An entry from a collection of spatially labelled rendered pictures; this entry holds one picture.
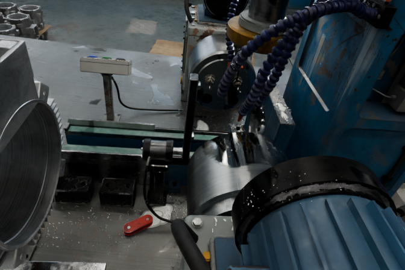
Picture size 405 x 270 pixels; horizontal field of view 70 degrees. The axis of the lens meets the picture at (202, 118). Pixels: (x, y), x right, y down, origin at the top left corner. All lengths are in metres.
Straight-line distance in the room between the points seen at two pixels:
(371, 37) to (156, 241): 0.73
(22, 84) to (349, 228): 0.33
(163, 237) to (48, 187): 0.51
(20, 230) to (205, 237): 0.25
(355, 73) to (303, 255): 0.51
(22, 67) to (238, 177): 0.40
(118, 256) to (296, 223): 0.64
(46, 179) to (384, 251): 0.39
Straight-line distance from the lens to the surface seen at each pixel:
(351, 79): 0.74
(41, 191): 0.45
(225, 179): 0.57
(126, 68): 1.10
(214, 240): 0.47
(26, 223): 0.42
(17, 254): 0.38
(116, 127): 1.03
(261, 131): 0.87
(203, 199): 0.58
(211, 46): 1.08
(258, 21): 0.73
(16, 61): 0.32
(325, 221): 0.30
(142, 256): 0.87
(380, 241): 0.31
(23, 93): 0.34
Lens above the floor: 1.57
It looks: 37 degrees down
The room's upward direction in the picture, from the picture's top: 8 degrees clockwise
